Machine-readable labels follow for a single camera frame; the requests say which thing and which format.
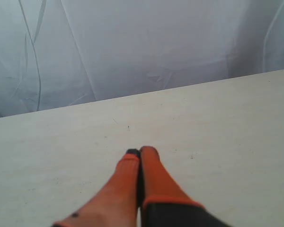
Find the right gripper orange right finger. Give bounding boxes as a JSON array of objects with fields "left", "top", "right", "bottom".
[{"left": 140, "top": 146, "right": 227, "bottom": 227}]

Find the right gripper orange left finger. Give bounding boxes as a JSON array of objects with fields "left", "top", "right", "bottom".
[{"left": 53, "top": 149, "right": 140, "bottom": 227}]

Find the white backdrop cloth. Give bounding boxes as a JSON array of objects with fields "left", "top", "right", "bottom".
[{"left": 0, "top": 0, "right": 284, "bottom": 117}]

